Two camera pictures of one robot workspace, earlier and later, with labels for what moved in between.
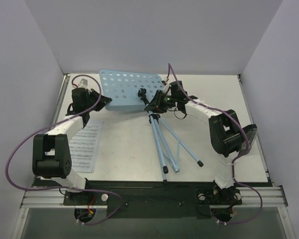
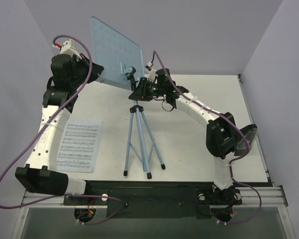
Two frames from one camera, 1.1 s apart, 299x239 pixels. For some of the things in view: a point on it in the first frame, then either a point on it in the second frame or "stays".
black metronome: (250, 131) stays
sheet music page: (84, 146) stays
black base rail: (126, 198) stays
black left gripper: (99, 100) → (90, 70)
